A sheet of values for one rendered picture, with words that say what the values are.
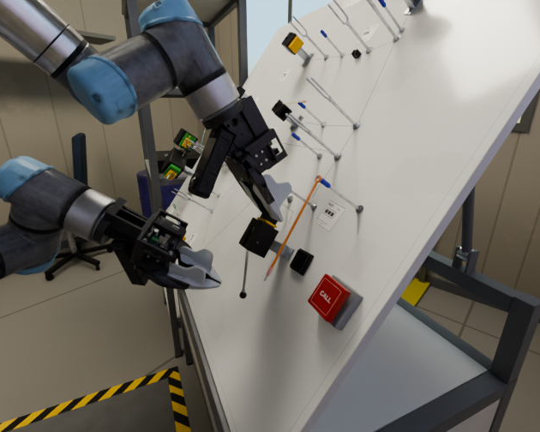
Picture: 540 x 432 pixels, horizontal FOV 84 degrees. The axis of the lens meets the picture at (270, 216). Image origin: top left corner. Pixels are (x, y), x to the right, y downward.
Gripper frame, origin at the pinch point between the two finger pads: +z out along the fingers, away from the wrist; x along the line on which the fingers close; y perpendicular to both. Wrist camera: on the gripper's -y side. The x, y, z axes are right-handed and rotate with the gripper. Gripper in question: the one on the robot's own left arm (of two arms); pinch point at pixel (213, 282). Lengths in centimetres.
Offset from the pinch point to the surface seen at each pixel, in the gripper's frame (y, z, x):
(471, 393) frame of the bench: 4, 59, 2
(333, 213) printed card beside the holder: 17.4, 12.4, 12.5
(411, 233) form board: 28.1, 17.8, 2.7
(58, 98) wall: -166, -174, 203
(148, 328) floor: -164, -2, 49
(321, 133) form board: 18.1, 6.7, 35.8
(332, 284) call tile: 17.8, 12.9, -2.8
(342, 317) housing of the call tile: 16.8, 15.6, -6.3
